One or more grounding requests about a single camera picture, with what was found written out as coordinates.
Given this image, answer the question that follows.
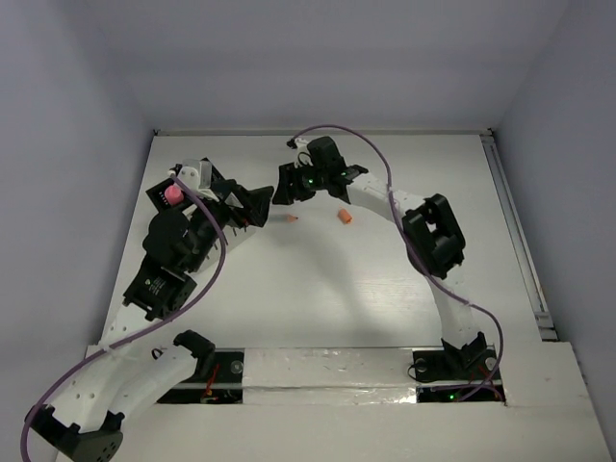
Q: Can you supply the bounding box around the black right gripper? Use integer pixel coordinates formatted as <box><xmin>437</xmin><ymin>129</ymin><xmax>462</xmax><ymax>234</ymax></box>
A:
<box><xmin>272</xmin><ymin>159</ymin><xmax>329</xmax><ymax>204</ymax></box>

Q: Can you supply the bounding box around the orange-tipped clear marker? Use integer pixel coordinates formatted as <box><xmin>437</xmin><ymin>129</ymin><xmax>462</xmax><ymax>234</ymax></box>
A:
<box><xmin>269</xmin><ymin>214</ymin><xmax>298</xmax><ymax>223</ymax></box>

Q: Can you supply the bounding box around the orange marker cap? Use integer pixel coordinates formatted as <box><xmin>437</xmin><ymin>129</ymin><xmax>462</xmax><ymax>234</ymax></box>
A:
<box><xmin>338</xmin><ymin>209</ymin><xmax>352</xmax><ymax>224</ymax></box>

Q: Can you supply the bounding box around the pink-capped marker tube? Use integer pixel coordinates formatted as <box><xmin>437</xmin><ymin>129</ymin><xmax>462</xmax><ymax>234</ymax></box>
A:
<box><xmin>164</xmin><ymin>185</ymin><xmax>185</xmax><ymax>207</ymax></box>

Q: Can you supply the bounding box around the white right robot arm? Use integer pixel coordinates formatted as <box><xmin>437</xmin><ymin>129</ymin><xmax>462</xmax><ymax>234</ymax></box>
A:
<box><xmin>272</xmin><ymin>136</ymin><xmax>487</xmax><ymax>380</ymax></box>

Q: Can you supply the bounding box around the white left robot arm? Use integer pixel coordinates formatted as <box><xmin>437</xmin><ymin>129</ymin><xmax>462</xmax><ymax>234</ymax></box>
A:
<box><xmin>20</xmin><ymin>176</ymin><xmax>274</xmax><ymax>461</ymax></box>

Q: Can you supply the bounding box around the white slotted organizer box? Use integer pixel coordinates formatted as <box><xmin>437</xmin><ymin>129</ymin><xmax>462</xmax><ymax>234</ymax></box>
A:
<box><xmin>183</xmin><ymin>201</ymin><xmax>256</xmax><ymax>266</ymax></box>

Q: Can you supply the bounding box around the black slotted organizer box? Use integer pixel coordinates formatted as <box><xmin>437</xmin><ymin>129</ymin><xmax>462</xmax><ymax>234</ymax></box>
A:
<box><xmin>146</xmin><ymin>158</ymin><xmax>224</xmax><ymax>212</ymax></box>

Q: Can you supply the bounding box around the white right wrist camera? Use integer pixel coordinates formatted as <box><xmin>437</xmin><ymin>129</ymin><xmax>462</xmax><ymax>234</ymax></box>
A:
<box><xmin>287</xmin><ymin>138</ymin><xmax>313</xmax><ymax>167</ymax></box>

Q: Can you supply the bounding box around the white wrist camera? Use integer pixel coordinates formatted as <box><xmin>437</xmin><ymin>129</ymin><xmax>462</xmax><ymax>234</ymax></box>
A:
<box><xmin>169</xmin><ymin>160</ymin><xmax>213</xmax><ymax>197</ymax></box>
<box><xmin>287</xmin><ymin>138</ymin><xmax>313</xmax><ymax>167</ymax></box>

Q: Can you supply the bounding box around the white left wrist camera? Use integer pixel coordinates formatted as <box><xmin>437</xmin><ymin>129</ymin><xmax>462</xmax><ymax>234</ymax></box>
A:
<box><xmin>169</xmin><ymin>160</ymin><xmax>213</xmax><ymax>197</ymax></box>

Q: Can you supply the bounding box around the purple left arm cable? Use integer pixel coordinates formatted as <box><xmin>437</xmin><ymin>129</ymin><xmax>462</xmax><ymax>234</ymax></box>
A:
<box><xmin>19</xmin><ymin>175</ymin><xmax>227</xmax><ymax>462</ymax></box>

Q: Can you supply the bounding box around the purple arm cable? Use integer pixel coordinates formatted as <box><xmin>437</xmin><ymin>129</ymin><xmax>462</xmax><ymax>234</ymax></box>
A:
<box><xmin>286</xmin><ymin>125</ymin><xmax>504</xmax><ymax>403</ymax></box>
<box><xmin>19</xmin><ymin>175</ymin><xmax>227</xmax><ymax>462</ymax></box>

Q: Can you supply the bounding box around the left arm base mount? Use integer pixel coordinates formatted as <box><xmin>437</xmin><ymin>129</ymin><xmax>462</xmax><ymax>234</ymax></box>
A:
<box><xmin>158</xmin><ymin>330</ymin><xmax>244</xmax><ymax>404</ymax></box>

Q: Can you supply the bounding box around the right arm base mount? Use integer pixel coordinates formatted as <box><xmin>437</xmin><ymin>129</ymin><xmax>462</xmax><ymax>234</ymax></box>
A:
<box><xmin>407</xmin><ymin>332</ymin><xmax>505</xmax><ymax>403</ymax></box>

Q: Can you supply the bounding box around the aluminium rail at wall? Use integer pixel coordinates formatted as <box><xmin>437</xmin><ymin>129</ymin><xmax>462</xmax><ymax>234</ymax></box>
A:
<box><xmin>479</xmin><ymin>133</ymin><xmax>559</xmax><ymax>342</ymax></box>

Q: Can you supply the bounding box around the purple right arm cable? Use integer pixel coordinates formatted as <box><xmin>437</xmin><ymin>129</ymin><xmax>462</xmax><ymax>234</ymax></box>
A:
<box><xmin>286</xmin><ymin>125</ymin><xmax>504</xmax><ymax>403</ymax></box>

